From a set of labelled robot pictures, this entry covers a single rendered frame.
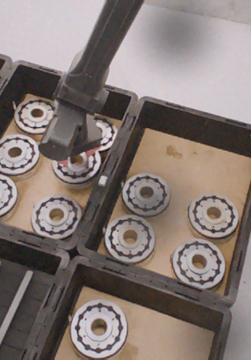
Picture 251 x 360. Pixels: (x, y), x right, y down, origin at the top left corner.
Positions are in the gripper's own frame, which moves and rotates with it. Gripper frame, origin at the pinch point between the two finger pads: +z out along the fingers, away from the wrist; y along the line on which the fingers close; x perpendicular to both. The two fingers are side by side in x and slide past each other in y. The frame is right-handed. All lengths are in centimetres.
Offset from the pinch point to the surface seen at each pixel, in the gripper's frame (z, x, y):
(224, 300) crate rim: -3.0, -39.8, 11.4
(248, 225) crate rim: -2.7, -29.6, 23.2
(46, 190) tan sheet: 7.1, -0.5, -7.6
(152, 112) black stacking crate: 1.2, 4.4, 20.6
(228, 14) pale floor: 93, 97, 114
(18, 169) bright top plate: 4.0, 5.2, -11.3
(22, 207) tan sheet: 7.0, -2.3, -13.4
